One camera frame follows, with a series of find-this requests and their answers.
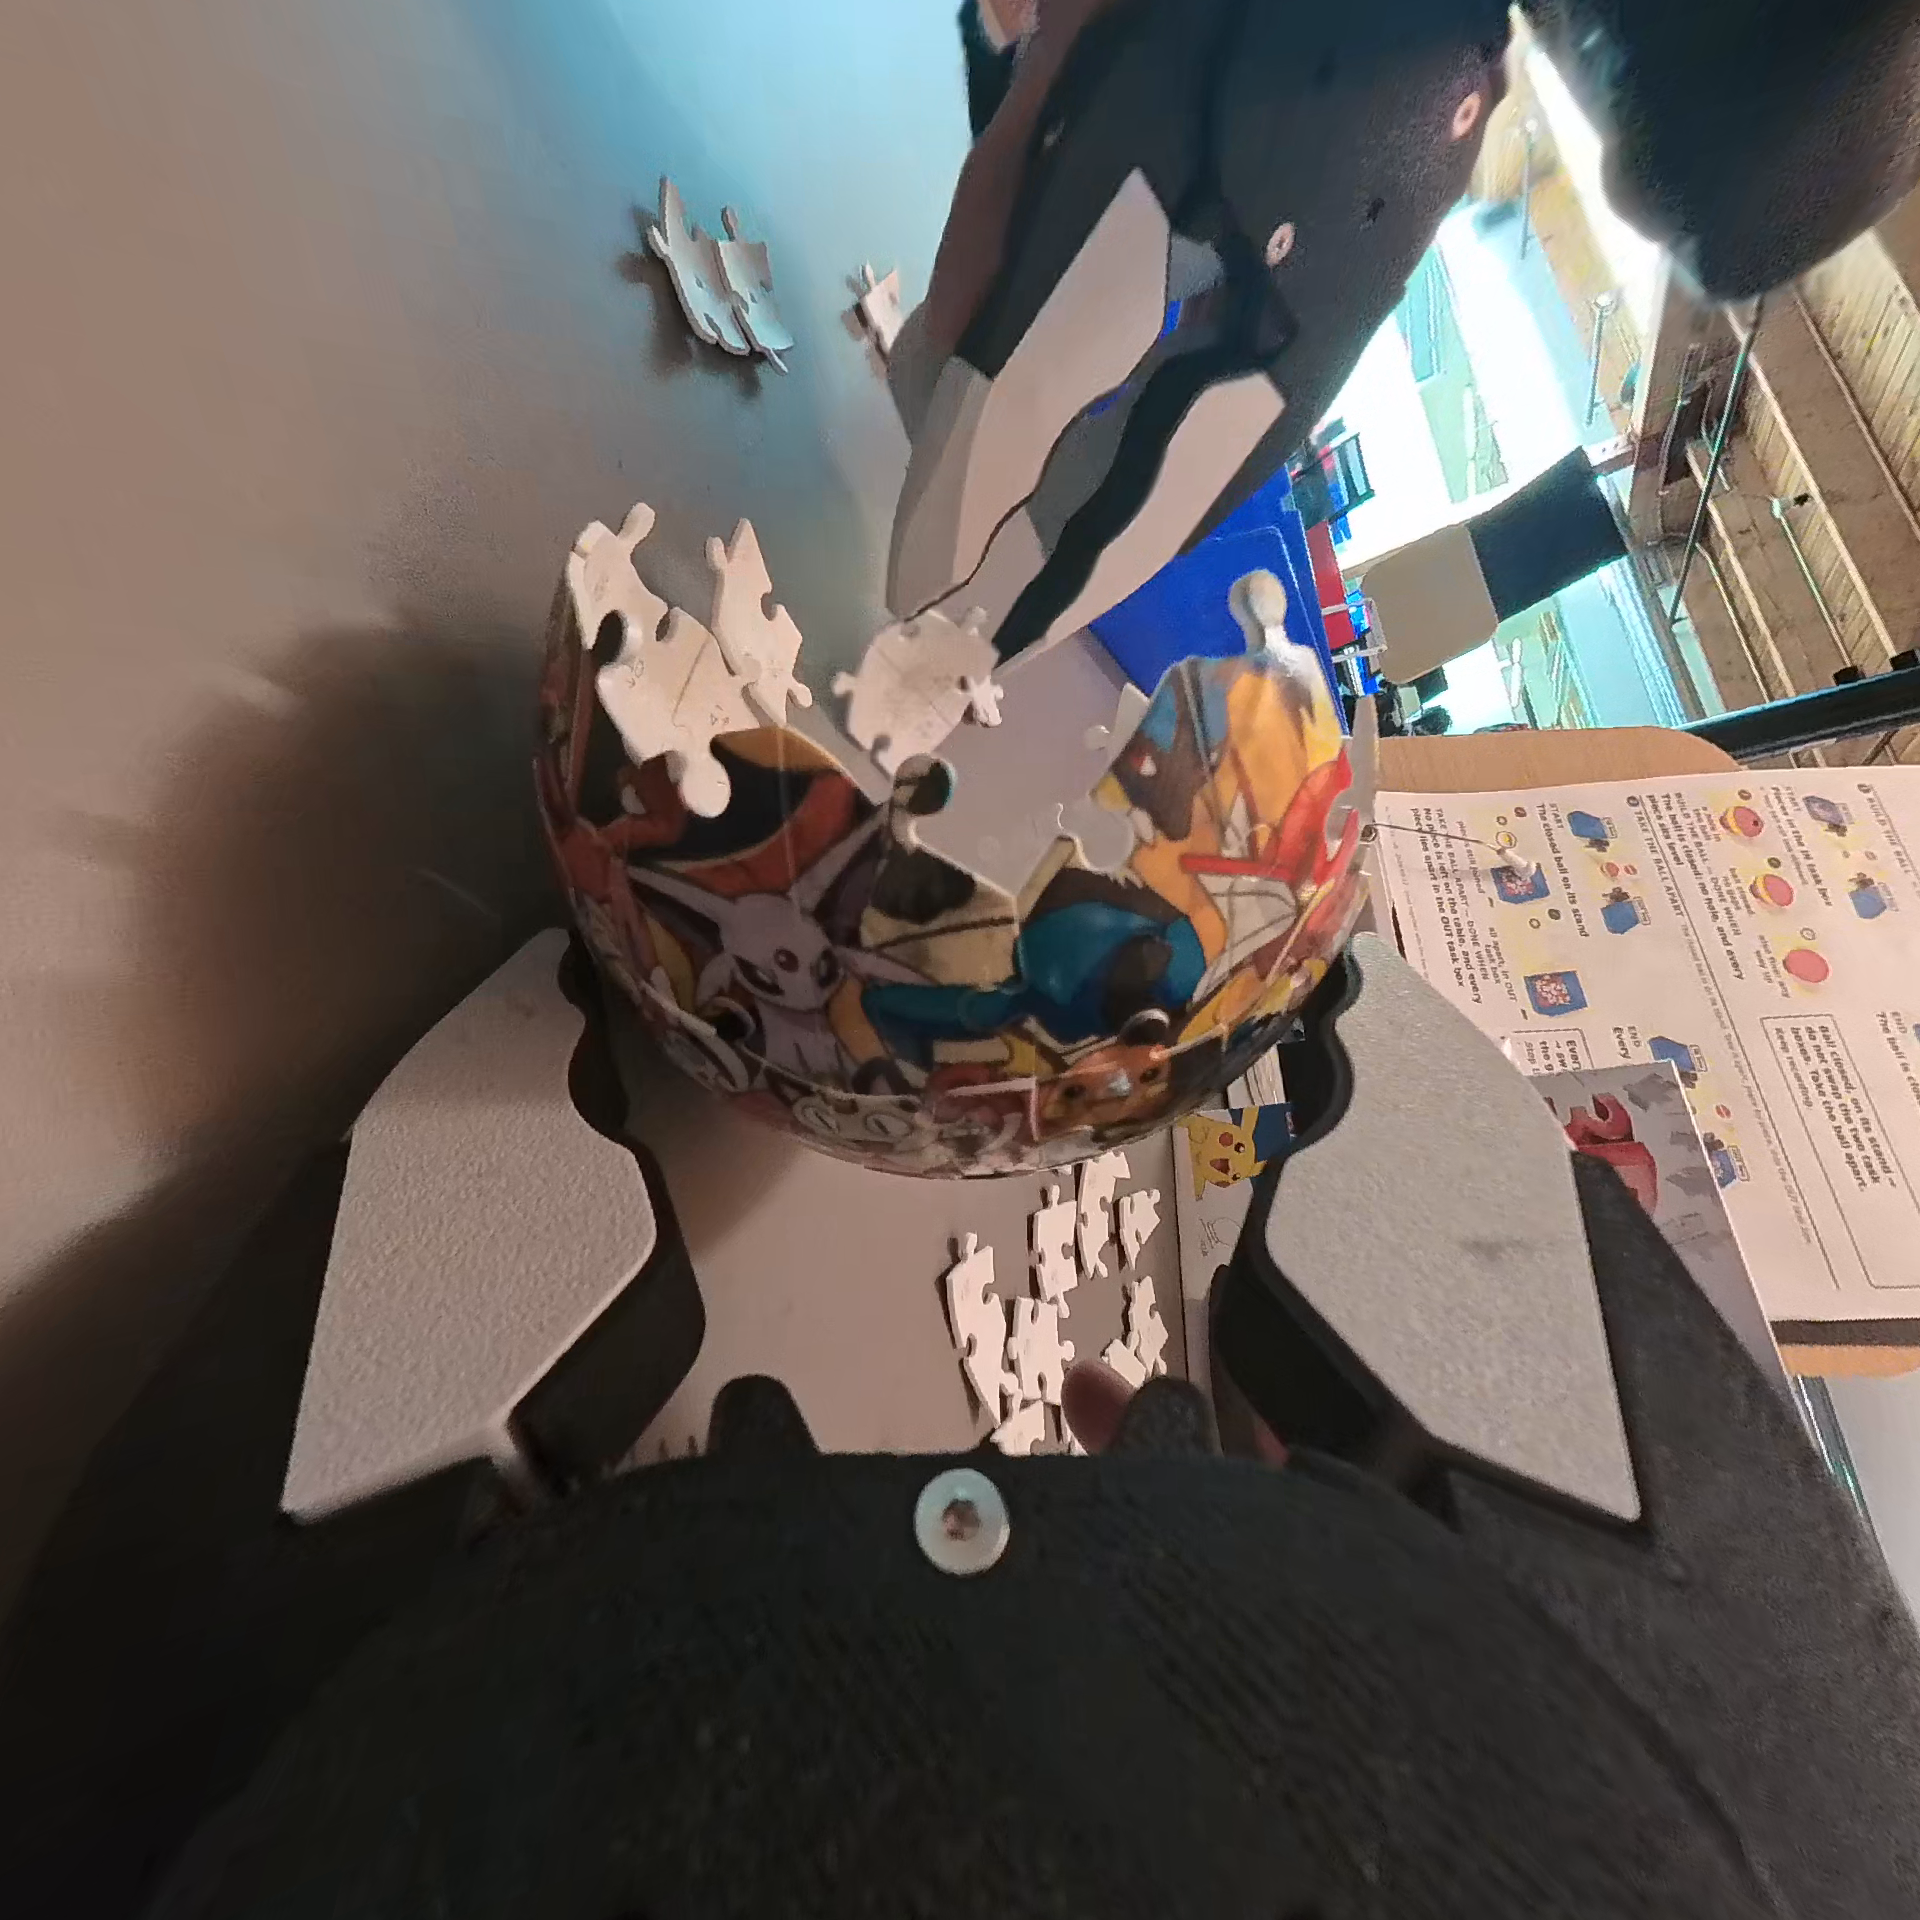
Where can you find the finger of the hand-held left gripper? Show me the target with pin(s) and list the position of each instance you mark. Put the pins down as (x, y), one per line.
(1036, 390)
(1185, 451)

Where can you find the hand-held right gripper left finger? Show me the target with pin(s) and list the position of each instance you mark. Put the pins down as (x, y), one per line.
(482, 1246)

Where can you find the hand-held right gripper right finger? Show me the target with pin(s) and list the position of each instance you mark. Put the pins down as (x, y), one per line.
(1455, 1275)

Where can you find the single white puzzle piece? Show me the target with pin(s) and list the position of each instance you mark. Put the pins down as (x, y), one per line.
(914, 690)

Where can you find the joined white puzzle pieces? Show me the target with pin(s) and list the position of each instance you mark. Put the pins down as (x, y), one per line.
(721, 279)

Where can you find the colourful puzzle ball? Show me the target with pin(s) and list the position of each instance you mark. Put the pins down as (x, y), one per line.
(931, 960)

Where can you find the printed puzzle box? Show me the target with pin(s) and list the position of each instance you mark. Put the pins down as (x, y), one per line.
(1650, 1152)

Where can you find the pile of loose puzzle pieces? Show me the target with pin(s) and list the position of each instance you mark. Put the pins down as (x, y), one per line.
(1036, 1321)

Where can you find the person's left hand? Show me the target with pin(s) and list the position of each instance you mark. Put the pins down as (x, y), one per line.
(1004, 193)

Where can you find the person's right hand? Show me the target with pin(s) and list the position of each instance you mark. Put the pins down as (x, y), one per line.
(1100, 1412)

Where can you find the blue plastic bin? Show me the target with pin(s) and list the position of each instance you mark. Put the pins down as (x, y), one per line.
(1198, 630)

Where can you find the beige and black hanging panel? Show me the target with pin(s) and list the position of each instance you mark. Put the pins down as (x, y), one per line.
(1425, 599)

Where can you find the printed instruction sheet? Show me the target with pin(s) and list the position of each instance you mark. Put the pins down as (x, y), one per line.
(1650, 975)

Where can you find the person's head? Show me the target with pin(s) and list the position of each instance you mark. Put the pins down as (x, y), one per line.
(1771, 118)

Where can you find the brown cardboard board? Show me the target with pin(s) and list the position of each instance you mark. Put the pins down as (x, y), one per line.
(1558, 746)

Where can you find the black metal rail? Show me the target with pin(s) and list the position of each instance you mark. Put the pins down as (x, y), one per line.
(1831, 711)

